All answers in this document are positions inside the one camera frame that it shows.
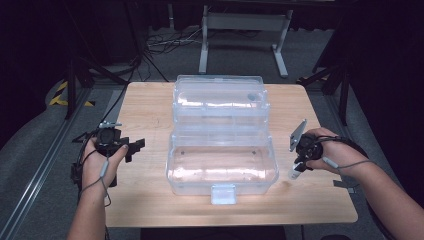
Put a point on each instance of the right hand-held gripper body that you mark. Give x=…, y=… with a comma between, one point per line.
x=308, y=148

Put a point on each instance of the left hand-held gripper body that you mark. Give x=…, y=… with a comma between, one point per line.
x=107, y=138

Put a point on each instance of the clear plastic storage box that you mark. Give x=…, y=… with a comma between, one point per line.
x=221, y=166

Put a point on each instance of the person's right hand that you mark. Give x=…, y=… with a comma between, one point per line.
x=340, y=153

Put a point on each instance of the person's left hand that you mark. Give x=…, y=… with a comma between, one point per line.
x=95, y=170

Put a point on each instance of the black metal stand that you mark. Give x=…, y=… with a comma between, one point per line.
x=71, y=86
x=343, y=90

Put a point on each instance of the yellow black floor tape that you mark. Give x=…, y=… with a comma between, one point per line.
x=58, y=98

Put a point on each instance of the white metal table frame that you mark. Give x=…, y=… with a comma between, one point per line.
x=245, y=21

